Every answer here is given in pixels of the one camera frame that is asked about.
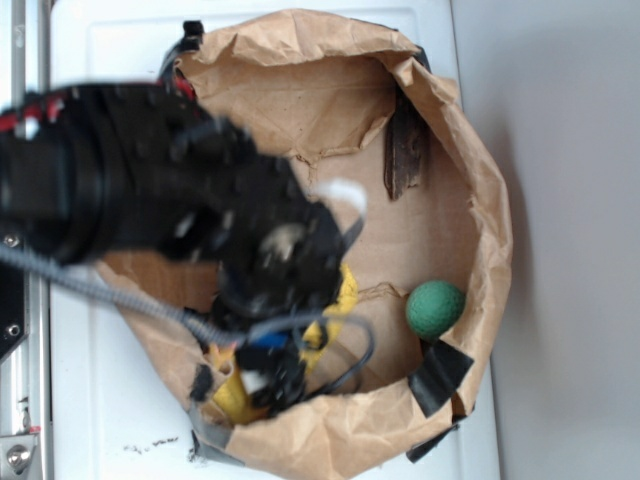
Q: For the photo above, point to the yellow cloth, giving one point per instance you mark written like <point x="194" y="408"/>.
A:
<point x="231" y="397"/>

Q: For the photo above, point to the aluminium frame rail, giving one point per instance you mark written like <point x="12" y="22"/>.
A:
<point x="26" y="422"/>

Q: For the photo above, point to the black tape piece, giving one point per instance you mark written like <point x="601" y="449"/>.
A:
<point x="438" y="377"/>
<point x="170" y="75"/>
<point x="210" y="422"/>

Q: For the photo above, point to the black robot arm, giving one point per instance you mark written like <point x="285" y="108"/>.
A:
<point x="95" y="168"/>

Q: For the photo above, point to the black tape piece bottom right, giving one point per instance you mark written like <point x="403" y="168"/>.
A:
<point x="438" y="377"/>

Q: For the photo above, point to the black tape piece bottom left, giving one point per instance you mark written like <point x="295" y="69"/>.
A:
<point x="210" y="422"/>

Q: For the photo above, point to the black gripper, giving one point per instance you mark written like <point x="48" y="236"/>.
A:
<point x="279" y="271"/>

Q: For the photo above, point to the green foam ball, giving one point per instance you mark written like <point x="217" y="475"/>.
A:
<point x="433" y="308"/>

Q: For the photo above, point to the brown paper bag bin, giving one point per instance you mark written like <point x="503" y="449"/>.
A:
<point x="346" y="98"/>

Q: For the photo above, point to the black tape piece top left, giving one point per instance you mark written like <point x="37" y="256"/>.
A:
<point x="170" y="75"/>

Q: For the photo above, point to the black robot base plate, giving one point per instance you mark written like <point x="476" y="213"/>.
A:
<point x="13" y="309"/>

